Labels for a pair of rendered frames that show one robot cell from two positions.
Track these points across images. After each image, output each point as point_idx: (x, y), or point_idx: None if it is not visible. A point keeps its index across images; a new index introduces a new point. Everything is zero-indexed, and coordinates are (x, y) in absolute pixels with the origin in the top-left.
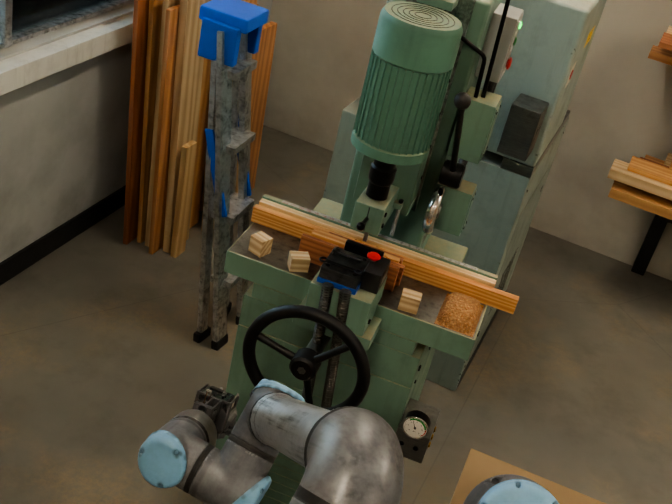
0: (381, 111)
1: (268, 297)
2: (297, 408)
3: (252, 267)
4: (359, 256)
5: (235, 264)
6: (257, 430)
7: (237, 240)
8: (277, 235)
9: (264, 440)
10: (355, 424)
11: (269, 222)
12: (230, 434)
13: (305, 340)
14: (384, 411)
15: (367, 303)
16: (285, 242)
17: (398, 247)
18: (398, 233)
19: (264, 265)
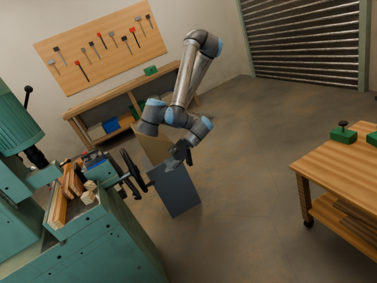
0: (26, 116)
1: (107, 201)
2: (183, 69)
3: (101, 198)
4: (84, 159)
5: (103, 204)
6: (185, 101)
7: (88, 210)
8: (70, 211)
9: (186, 99)
10: (191, 31)
11: (63, 216)
12: (187, 118)
13: (113, 201)
14: (118, 194)
15: (105, 151)
16: (74, 205)
17: (58, 179)
18: (33, 206)
19: (99, 192)
